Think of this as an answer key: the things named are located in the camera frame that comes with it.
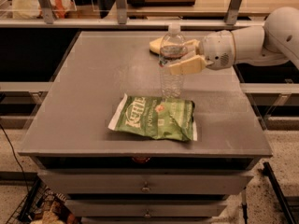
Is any black wire basket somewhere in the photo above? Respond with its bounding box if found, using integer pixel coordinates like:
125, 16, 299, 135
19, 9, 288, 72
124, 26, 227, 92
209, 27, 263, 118
5, 177, 81, 224

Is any metal rail frame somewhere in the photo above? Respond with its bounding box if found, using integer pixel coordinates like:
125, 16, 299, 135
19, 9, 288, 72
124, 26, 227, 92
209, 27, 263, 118
0, 0, 276, 28

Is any black cable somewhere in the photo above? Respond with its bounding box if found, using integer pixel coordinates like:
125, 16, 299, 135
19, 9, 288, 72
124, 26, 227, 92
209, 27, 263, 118
0, 123, 31, 193

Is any clear plastic water bottle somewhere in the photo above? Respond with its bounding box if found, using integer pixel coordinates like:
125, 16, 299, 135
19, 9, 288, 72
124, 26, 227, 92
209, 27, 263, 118
159, 24, 188, 98

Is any yellow sponge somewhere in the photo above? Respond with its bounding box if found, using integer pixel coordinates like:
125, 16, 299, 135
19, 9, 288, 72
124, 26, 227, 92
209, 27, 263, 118
149, 37, 164, 54

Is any upper grey drawer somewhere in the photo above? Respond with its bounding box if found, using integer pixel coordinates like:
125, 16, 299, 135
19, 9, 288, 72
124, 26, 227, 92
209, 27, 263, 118
38, 170, 252, 195

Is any lower grey drawer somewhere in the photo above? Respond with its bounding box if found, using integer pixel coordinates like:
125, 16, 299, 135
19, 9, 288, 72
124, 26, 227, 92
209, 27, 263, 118
65, 200, 227, 217

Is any green Kettle chip bag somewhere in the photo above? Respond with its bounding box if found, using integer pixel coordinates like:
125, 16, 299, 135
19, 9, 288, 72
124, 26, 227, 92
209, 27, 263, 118
108, 94, 197, 142

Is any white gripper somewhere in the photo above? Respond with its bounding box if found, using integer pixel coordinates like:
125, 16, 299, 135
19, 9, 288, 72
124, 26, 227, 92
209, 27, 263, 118
168, 30, 235, 75

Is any white orange plastic bag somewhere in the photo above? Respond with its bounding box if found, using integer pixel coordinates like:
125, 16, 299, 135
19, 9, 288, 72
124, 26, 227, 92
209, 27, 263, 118
12, 0, 74, 19

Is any grey drawer cabinet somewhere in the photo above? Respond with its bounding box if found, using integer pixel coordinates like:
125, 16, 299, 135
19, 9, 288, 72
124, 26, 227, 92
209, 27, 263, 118
21, 32, 271, 224

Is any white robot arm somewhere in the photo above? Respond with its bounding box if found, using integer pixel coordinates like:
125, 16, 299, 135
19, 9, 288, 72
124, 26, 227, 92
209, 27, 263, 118
168, 7, 299, 75

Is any grey drawer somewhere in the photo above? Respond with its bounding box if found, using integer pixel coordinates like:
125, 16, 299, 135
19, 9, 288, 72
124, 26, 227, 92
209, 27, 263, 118
65, 200, 227, 217
38, 170, 252, 195

